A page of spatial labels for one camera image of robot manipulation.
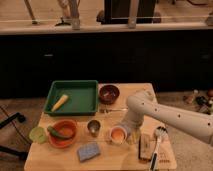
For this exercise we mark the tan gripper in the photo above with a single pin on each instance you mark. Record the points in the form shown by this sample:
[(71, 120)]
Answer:
[(134, 137)]

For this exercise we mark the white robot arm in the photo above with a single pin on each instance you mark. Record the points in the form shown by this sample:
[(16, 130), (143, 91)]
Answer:
[(141, 104)]

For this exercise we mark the green plastic tray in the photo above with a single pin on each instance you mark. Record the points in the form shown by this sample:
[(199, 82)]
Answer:
[(82, 98)]

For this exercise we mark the wooden scrub brush block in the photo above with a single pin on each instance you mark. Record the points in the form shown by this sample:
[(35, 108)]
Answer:
[(145, 147)]

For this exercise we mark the small orange-filled white cup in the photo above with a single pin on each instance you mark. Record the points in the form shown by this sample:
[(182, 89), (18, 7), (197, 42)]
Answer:
[(117, 135)]

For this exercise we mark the white dish brush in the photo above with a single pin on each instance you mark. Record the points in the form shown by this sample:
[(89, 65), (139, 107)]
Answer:
[(160, 134)]

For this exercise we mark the small metal cup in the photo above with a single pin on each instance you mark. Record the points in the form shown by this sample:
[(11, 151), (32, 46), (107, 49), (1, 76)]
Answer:
[(94, 127)]

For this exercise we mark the dark red bowl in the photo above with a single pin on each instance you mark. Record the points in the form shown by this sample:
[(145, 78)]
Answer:
[(108, 94)]

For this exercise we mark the blue sponge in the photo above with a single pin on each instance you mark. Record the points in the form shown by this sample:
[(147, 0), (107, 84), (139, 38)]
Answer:
[(88, 151)]

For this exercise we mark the orange bowl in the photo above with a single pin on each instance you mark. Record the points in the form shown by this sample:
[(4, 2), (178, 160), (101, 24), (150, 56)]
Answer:
[(66, 127)]

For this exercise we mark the green cucumber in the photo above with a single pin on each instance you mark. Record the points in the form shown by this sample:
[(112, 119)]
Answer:
[(54, 132)]

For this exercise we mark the yellow corn cob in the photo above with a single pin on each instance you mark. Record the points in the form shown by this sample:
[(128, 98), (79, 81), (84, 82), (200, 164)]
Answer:
[(60, 102)]

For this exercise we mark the light green cup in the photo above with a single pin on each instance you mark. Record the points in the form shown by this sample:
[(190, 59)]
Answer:
[(38, 135)]

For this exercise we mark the black chair base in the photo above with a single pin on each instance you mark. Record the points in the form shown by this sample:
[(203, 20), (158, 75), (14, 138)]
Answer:
[(12, 134)]

